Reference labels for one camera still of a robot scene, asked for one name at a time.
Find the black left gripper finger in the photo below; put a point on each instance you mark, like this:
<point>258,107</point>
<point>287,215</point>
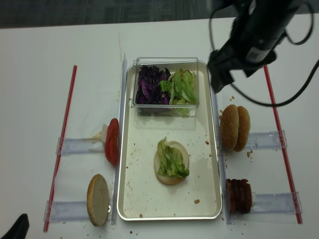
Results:
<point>19,229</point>

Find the sesame bun rear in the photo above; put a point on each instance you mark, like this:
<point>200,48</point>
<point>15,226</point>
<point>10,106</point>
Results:
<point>243,130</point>

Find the long clear rail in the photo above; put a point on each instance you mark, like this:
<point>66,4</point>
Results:
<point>221,162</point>
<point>120,134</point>

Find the metal tray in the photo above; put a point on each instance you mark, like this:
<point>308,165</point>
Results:
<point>141,196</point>

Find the green lettuce in container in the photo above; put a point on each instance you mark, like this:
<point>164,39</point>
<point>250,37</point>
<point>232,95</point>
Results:
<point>180,88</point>

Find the white tomato pusher block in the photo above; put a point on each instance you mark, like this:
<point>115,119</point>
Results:
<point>103,133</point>

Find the white patty pusher block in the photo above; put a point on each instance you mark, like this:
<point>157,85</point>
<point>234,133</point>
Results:
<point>253,199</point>

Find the bacon meat patties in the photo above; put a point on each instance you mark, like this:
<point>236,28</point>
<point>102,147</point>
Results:
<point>239,196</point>

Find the right long clear rail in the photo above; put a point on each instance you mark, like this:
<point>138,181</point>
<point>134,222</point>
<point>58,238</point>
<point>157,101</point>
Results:
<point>221,162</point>

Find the lettuce leaf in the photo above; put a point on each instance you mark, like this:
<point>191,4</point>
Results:
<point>170,159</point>

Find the red strip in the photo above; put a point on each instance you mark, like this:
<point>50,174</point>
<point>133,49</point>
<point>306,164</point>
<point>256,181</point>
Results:
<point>284,149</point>
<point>58,157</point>

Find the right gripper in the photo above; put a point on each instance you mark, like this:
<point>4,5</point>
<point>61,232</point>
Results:
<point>249,48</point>

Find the red tomato slices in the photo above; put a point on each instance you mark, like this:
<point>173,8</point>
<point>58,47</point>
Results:
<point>111,142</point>

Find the upper right clear rail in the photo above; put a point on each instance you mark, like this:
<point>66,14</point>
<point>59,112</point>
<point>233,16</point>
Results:
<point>267,140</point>

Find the left red strip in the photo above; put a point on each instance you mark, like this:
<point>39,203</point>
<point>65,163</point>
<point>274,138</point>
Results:
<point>58,157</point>

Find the sesame bun front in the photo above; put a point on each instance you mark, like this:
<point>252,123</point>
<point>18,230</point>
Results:
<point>229,125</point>

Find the bottom bun on tray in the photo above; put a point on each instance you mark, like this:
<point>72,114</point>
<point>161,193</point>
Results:
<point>183,152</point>

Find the left bun half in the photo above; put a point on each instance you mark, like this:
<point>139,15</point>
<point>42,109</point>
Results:
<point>98,200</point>

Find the sesame bun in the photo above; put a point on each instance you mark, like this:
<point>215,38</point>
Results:
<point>243,130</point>
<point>229,125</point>

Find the clear plastic container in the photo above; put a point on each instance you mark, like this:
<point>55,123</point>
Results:
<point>173,64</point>

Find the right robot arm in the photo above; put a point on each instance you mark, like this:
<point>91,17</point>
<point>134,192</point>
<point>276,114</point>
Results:
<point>275,14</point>

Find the upper left clear rail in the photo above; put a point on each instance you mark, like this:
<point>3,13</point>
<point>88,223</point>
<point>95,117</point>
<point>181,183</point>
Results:
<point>67,146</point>

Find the left long clear rail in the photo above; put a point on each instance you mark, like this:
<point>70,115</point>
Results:
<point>120,134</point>

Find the purple cabbage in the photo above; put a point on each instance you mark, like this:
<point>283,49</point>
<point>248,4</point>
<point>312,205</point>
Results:
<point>154,86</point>

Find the right red strip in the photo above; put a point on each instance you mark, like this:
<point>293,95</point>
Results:
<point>284,149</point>

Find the lower left clear rail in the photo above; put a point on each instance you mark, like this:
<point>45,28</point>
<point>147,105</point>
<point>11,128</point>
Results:
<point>59,211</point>

